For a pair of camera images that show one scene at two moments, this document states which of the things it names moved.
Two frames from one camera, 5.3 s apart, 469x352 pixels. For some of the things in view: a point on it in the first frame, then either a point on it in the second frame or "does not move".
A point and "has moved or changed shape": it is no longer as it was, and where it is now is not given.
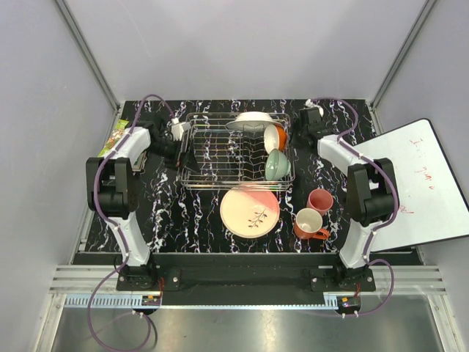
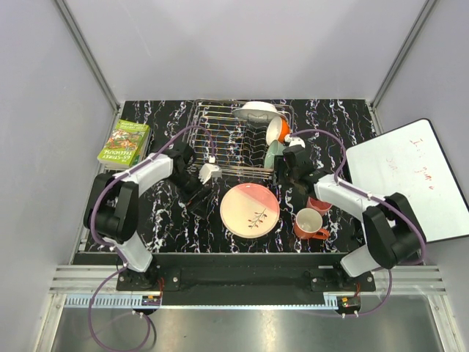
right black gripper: (296, 127) to (280, 164)
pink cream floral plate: (250, 214) does not move
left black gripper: (190, 162) to (198, 205)
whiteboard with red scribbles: (431, 205) does not move
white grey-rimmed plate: (253, 121) to (258, 112)
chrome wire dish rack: (241, 152) has moved or changed shape
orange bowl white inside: (275, 138) has moved or changed shape
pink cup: (321, 200) does not move
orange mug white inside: (308, 224) does not move
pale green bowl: (278, 166) has moved or changed shape
